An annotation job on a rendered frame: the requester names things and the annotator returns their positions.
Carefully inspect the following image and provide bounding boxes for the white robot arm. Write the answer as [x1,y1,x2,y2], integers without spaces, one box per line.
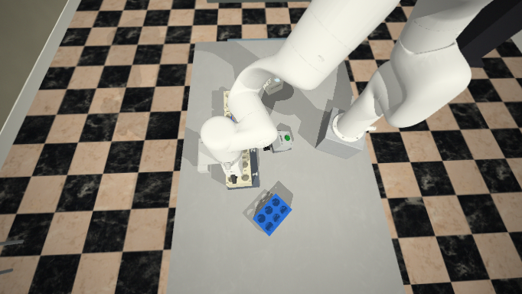
[197,0,493,173]

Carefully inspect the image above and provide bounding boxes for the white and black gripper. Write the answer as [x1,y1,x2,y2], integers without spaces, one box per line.
[221,156,243,184]

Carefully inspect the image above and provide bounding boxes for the blue tube rack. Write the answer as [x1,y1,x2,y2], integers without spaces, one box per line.
[253,194,291,236]

